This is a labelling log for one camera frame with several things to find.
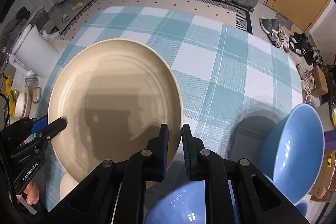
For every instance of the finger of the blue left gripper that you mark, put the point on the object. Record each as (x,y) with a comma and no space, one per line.
(40,124)

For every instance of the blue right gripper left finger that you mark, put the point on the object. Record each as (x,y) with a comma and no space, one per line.
(156,166)

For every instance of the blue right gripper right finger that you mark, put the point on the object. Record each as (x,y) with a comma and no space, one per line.
(191,150)

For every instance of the blue bowl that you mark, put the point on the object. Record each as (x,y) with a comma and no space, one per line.
(183,205)
(292,153)
(302,207)

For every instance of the cream plate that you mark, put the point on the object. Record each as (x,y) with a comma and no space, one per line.
(114,95)
(67,184)

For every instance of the person's left hand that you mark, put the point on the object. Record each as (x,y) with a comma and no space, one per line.
(32,193)

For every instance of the white electric kettle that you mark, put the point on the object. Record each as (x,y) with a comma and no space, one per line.
(32,54)

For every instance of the teal plaid tablecloth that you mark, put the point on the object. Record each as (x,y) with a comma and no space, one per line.
(235,87)

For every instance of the brown cardboard box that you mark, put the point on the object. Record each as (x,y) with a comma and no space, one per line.
(320,88)

